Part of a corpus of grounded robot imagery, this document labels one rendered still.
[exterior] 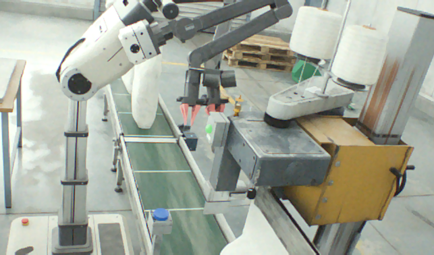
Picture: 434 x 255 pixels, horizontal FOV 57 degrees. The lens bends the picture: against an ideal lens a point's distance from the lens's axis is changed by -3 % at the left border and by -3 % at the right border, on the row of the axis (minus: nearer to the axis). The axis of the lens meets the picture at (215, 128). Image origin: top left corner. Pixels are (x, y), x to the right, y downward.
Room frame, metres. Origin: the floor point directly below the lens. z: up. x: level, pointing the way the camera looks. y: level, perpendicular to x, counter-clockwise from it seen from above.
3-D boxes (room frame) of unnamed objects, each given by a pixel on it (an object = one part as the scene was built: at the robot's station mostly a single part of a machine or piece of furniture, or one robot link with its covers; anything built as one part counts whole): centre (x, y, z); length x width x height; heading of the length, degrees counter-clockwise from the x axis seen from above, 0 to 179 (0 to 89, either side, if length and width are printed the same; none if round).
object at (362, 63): (1.24, -0.39, 1.61); 0.15 x 0.14 x 0.17; 23
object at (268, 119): (1.23, -0.19, 1.35); 0.09 x 0.09 x 0.03
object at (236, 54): (7.28, -0.44, 0.22); 1.21 x 0.84 x 0.14; 113
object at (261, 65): (7.27, -0.42, 0.07); 1.20 x 0.82 x 0.14; 111
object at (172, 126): (3.78, 0.90, 0.35); 2.26 x 0.48 x 0.14; 23
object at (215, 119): (1.19, -0.01, 1.28); 0.08 x 0.05 x 0.09; 23
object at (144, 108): (3.14, 0.63, 0.74); 0.47 x 0.22 x 0.72; 21
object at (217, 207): (1.22, -0.05, 0.98); 0.09 x 0.05 x 0.05; 113
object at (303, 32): (1.48, -0.28, 1.61); 0.17 x 0.17 x 0.17
